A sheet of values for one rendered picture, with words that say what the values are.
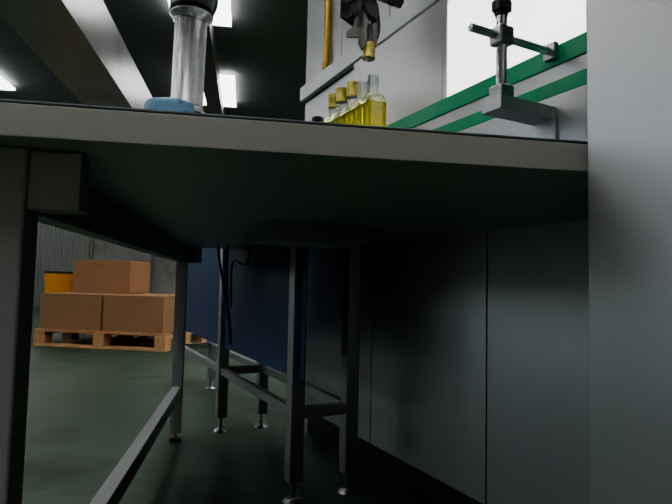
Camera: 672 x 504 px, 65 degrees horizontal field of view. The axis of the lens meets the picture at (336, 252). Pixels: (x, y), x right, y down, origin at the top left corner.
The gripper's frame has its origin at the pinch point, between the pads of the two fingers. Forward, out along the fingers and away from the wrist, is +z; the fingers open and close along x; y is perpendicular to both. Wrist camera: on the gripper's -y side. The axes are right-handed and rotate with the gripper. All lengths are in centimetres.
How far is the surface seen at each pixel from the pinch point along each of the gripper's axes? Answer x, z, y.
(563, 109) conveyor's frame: 34, 38, -57
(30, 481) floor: 39, 122, 87
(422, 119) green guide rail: 15.7, 28.6, -24.1
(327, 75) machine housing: -36, -14, 41
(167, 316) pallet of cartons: -165, 89, 301
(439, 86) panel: -5.4, 13.0, -18.2
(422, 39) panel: -8.6, -2.5, -11.6
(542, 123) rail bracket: 33, 39, -53
